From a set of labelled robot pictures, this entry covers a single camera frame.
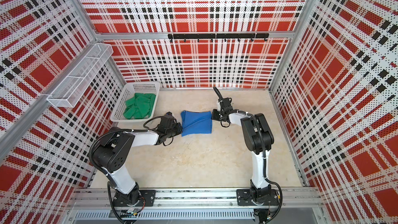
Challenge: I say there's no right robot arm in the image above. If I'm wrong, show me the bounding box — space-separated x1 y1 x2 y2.
211 96 274 195

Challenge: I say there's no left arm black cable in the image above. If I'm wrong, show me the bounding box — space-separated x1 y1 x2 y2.
88 116 169 224

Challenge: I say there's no white wire wall shelf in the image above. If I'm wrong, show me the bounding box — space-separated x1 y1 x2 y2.
47 43 113 108

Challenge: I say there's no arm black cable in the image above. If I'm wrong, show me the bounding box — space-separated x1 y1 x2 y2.
88 116 169 224
212 86 283 224

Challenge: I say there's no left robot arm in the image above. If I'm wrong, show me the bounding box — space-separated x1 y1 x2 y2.
88 112 182 195

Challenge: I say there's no blue tank top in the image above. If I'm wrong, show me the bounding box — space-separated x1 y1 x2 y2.
180 111 212 136

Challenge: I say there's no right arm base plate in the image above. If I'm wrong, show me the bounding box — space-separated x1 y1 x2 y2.
236 189 279 206

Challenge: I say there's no white plastic laundry basket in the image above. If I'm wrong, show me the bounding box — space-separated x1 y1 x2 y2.
110 82 160 122

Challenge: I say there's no green tank top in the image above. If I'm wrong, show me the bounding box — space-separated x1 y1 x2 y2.
123 93 156 119

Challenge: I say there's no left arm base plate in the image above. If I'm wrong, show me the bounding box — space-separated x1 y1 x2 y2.
112 190 156 207

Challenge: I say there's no black wall hook rail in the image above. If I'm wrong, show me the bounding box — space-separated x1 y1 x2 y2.
167 33 269 41

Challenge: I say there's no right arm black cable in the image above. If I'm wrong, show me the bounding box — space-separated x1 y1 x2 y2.
212 86 283 224

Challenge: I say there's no aluminium front rail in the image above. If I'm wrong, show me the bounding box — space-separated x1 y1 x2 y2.
67 187 323 210

